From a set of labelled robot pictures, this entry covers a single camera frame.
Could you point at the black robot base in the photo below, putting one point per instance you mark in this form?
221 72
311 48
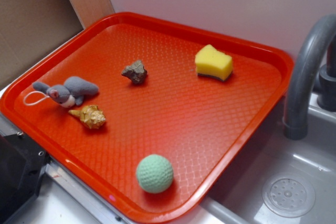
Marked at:
23 164

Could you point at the green ball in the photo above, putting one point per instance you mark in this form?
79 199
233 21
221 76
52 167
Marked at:
155 174

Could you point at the red plastic tray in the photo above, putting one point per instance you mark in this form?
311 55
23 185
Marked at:
198 123

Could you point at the grey rock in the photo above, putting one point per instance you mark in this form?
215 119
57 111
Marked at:
136 72

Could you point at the yellow sponge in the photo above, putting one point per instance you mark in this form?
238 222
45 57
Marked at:
213 63

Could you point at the tan seashell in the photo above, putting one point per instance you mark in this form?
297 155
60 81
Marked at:
89 116

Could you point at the grey plush bunny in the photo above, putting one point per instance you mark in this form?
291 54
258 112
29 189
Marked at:
71 93

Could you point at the grey toy sink basin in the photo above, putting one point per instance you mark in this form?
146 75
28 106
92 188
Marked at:
277 180

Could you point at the grey toy faucet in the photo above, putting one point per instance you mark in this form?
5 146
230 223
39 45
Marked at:
315 65

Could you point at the cardboard panel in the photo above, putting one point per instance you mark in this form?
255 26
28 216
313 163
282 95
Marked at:
31 29

